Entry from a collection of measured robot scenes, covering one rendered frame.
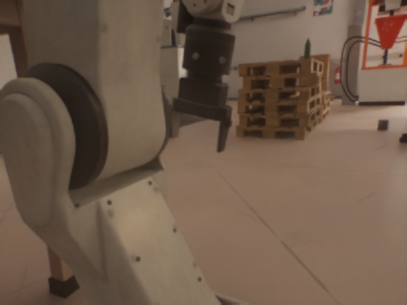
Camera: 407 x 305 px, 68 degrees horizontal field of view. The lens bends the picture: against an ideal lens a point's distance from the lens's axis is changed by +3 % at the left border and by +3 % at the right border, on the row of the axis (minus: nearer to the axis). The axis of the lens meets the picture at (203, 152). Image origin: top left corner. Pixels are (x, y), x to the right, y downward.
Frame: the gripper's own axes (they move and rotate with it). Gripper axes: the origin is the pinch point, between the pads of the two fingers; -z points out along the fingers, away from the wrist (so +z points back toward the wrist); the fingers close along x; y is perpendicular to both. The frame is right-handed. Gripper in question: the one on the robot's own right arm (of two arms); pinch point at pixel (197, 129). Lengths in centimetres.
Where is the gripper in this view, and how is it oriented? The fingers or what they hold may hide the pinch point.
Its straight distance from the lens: 57.7
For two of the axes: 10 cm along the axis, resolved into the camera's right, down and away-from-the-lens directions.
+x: -8.7, -2.7, 4.2
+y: -4.8, 2.1, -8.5
